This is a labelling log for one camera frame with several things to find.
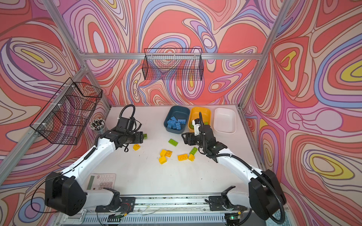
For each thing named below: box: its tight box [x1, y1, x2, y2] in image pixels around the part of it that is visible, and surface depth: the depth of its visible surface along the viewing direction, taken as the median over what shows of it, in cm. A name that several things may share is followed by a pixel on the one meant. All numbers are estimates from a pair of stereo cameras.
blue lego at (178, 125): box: [175, 121, 182, 131], surface depth 107 cm
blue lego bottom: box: [166, 119, 176, 130], surface depth 107 cm
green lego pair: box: [189, 146, 198, 156], surface depth 95 cm
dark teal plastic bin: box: [163, 105, 191, 135], surface depth 107 cm
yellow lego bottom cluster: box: [158, 156, 168, 165], surface depth 89 cm
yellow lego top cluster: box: [159, 149, 167, 158], surface depth 92 cm
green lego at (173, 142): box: [168, 138, 179, 147], surface depth 100 cm
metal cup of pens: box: [89, 117, 106, 134], surface depth 88 cm
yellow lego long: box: [177, 153, 189, 162], surface depth 92 cm
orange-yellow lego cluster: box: [164, 150, 173, 158], surface depth 93 cm
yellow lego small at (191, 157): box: [188, 153, 196, 162], surface depth 92 cm
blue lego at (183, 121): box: [177, 119, 187, 125], surface depth 107 cm
